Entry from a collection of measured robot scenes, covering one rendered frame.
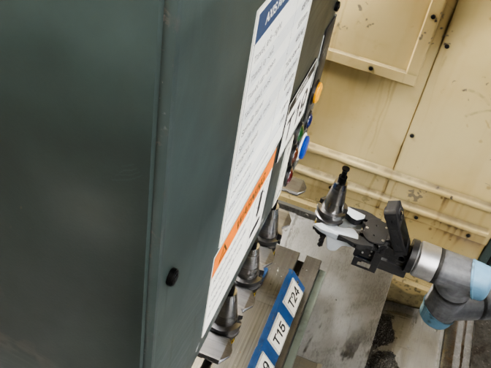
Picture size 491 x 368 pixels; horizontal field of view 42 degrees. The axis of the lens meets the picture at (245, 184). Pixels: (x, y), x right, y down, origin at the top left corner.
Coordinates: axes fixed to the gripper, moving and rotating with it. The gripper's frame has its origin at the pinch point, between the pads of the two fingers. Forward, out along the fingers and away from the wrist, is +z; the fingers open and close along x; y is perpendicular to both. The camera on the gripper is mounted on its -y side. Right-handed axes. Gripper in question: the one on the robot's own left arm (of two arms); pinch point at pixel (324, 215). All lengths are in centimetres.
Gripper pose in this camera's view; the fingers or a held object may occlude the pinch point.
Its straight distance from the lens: 133.6
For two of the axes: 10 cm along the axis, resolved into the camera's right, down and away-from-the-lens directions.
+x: 3.4, -5.8, 7.4
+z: -9.3, -3.5, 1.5
